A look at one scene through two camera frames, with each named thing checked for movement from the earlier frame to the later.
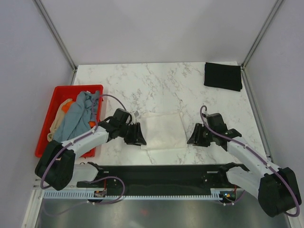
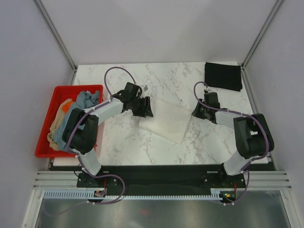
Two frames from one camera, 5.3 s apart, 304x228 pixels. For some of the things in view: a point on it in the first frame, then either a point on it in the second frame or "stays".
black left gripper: x=137 y=138 -> x=145 y=110
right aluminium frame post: x=254 y=43 stays
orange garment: x=66 y=107 stays
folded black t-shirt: x=227 y=77 stays
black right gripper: x=195 y=138 -> x=196 y=112
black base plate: x=162 y=179 stays
